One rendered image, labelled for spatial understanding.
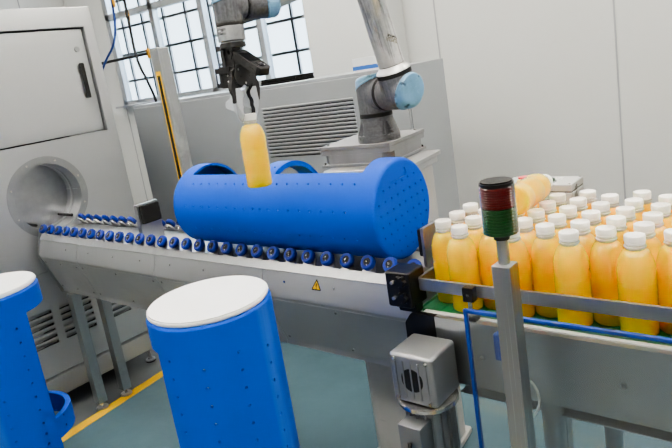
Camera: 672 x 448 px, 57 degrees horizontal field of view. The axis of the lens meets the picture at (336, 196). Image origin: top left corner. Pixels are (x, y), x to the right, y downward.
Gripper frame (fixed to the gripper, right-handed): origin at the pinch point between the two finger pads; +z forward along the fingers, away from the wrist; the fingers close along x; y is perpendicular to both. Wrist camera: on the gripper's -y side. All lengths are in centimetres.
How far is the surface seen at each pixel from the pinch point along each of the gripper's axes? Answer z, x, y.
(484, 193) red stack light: 17, 15, -77
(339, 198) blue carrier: 25.0, -9.7, -20.1
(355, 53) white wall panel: -23, -240, 151
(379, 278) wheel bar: 48, -12, -29
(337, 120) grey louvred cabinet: 16, -150, 99
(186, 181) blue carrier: 21, -11, 51
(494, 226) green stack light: 23, 15, -78
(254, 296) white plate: 38, 30, -26
